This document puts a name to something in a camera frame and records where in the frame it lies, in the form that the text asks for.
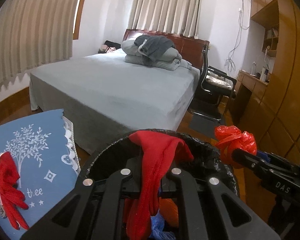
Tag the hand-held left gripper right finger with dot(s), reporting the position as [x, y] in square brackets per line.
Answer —
[190, 187]

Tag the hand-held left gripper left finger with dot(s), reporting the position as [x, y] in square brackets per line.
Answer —
[115, 187]

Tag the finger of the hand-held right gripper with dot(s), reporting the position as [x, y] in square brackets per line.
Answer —
[247, 161]
[263, 156]

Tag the red plastic bag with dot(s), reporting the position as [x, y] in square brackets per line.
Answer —
[230, 137]

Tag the orange foam net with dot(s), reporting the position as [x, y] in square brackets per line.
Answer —
[170, 211]

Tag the black bagged trash bin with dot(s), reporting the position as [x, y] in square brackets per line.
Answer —
[107, 155]

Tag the red glove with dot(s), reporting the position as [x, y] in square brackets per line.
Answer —
[7, 175]
[155, 160]

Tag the blue plastic bag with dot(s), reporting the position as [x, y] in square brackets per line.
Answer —
[158, 226]

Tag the dark grey floor mat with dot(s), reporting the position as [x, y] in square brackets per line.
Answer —
[202, 125]

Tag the blue tree print tablecloth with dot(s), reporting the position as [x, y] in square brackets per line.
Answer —
[45, 160]

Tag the wooden desk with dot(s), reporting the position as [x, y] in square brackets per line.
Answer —
[250, 80]

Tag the white bottle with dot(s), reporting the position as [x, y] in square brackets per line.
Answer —
[264, 73]

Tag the patterned chair cushion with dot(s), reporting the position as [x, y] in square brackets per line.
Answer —
[217, 81]

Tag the black office chair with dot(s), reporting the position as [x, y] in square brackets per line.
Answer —
[202, 85]

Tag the small white stand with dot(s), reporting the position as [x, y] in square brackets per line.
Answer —
[252, 67]

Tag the bed with grey sheet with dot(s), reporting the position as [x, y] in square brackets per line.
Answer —
[115, 85]

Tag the wooden headboard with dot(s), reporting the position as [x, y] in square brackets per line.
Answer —
[190, 47]

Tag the folded light grey quilt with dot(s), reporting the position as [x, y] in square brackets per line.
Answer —
[130, 52]

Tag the dark pile behind bed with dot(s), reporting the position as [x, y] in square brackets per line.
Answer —
[111, 44]

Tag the dark grey clothes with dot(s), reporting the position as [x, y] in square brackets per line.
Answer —
[155, 45]

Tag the narrow beige curtain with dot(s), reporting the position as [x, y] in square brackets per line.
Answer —
[165, 5]

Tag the wide beige curtain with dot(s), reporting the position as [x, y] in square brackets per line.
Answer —
[40, 25]

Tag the wooden wall cabinet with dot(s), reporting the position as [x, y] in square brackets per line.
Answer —
[285, 80]

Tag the wooden window frame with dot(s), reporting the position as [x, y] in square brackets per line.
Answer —
[77, 22]

